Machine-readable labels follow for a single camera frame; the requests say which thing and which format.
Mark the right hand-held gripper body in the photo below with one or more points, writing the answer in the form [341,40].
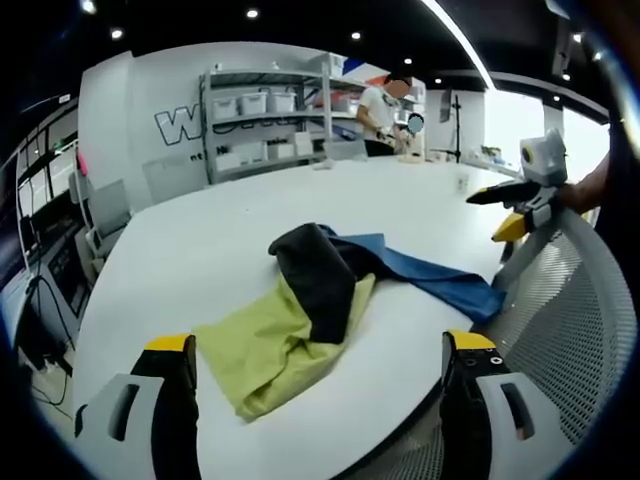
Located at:
[547,160]

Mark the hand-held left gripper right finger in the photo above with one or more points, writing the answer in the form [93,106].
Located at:
[500,430]

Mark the group of ceiling spot lights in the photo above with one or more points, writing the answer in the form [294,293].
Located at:
[252,13]

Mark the pink hanging item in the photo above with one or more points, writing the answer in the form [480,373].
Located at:
[83,164]

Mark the black tripod stand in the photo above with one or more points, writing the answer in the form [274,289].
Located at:
[456,130]

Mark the person's dark sleeve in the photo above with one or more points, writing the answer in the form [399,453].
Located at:
[622,165]

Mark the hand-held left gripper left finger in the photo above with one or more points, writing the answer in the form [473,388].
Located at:
[127,440]

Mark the grey metal shelving unit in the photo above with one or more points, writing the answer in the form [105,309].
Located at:
[260,127]

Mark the wide white storage bin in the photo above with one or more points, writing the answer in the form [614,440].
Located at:
[240,154]

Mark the person's right hand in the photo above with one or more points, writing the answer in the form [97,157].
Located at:
[585,190]

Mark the small white table object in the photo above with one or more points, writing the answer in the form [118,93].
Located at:
[323,164]

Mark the ceiling light strip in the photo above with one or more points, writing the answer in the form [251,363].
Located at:
[467,40]

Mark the white cabinet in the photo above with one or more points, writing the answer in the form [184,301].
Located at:
[107,215]

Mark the grey mesh chair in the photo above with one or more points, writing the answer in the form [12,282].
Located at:
[565,320]

